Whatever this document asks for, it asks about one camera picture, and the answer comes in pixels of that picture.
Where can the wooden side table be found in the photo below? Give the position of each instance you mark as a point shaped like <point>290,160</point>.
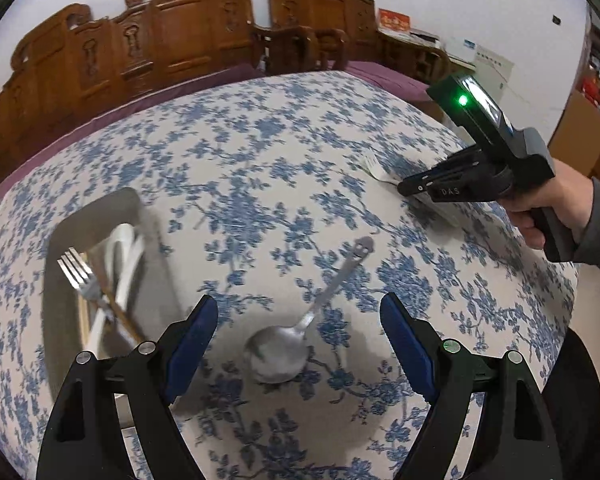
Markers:
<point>425,63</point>

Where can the metal rectangular tray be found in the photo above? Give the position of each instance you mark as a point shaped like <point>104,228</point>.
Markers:
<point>152,305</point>

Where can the red box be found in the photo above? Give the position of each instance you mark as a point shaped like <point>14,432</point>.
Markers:
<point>393,21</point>

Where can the white ceramic soup spoon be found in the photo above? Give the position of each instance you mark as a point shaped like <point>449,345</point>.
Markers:
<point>123,251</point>

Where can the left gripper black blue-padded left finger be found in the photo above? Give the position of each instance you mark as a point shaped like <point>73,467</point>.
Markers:
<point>83,437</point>

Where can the carved wooden sofa bench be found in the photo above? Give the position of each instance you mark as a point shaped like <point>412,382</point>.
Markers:
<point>71,68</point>

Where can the steel fork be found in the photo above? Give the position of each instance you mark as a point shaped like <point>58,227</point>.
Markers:
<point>83,279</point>

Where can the white router box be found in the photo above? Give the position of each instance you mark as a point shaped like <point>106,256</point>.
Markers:
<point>460,48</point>

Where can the white plastic fork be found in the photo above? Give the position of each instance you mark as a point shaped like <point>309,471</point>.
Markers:
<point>372,166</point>

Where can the dark wooden chopstick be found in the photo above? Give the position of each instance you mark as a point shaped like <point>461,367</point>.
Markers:
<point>122,318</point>

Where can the white plastic knife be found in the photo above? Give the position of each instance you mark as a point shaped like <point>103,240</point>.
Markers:
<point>95,259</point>

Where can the light bamboo chopstick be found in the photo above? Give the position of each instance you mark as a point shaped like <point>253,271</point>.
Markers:
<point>84,321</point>

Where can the carved wooden armchair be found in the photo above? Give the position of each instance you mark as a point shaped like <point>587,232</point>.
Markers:
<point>356,18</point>

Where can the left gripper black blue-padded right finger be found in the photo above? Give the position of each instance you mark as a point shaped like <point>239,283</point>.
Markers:
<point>515,438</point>

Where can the blue floral tablecloth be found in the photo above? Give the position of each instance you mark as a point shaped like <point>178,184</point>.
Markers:
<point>259,196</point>

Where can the white electrical panel box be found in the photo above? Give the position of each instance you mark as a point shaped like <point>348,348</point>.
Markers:
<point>492,71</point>

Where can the steel spoon smiley handle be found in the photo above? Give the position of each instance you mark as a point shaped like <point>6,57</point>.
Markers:
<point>277,353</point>

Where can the purple seat cushion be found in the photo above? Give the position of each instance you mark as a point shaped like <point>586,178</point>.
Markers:
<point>404,87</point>

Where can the purple bench cushion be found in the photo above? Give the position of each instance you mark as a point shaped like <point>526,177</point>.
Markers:
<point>231,75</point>

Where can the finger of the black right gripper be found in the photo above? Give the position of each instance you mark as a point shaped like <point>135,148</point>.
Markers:
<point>446,187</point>
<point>457,162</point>

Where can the person's right hand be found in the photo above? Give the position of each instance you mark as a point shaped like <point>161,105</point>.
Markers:
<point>570,194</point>

